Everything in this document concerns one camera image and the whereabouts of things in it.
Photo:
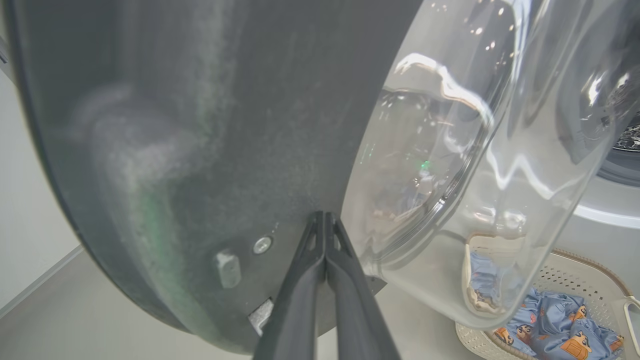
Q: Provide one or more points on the blue cartoon shirt cream collar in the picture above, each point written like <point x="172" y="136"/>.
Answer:
<point x="545" y="315"/>

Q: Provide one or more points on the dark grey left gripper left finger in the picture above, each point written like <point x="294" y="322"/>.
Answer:
<point x="295" y="310"/>

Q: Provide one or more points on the white front-load washing machine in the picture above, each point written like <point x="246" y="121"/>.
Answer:
<point x="620" y="210"/>

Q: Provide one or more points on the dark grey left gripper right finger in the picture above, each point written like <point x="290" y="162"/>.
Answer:
<point x="357" y="320"/>

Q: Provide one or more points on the cream perforated laundry basket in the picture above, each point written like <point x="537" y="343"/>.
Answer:
<point x="575" y="275"/>

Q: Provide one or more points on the washing machine door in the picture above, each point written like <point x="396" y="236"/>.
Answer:
<point x="200" y="125"/>

